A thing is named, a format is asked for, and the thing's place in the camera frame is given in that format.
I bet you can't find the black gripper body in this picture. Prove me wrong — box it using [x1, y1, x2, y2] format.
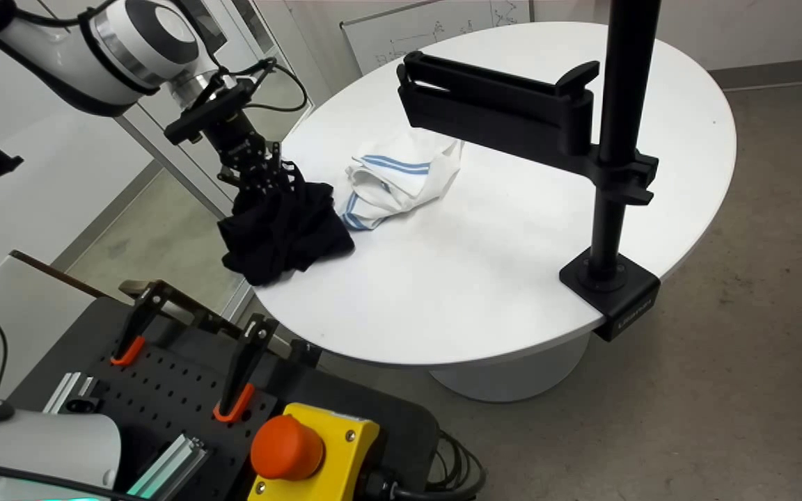
[202, 107, 281, 186]

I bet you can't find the black shirt with white print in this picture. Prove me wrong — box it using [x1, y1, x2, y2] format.
[215, 164, 355, 290]

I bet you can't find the black clamp-on pole stand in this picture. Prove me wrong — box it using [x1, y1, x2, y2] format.
[391, 0, 662, 343]

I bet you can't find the white towel with blue stripes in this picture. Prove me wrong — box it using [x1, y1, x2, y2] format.
[339, 136, 468, 233]

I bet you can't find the black perforated base board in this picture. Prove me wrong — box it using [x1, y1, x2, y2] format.
[9, 296, 443, 501]

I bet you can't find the short aluminium extrusion profile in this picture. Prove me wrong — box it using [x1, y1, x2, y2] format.
[38, 370, 100, 418]
[125, 431, 210, 501]

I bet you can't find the yellow emergency stop red button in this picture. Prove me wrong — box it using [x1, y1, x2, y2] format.
[245, 402, 384, 501]

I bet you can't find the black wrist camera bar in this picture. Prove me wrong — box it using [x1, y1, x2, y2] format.
[162, 79, 258, 147]

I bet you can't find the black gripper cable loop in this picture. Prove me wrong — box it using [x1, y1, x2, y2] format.
[208, 57, 312, 118]

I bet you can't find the black clamp with orange handle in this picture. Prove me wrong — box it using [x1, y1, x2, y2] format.
[210, 315, 281, 428]
[105, 279, 181, 370]

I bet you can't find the white table pedestal base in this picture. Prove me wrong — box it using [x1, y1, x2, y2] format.
[426, 332, 591, 405]

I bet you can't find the black cable bundle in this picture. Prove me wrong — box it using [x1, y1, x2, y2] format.
[361, 428, 490, 501]

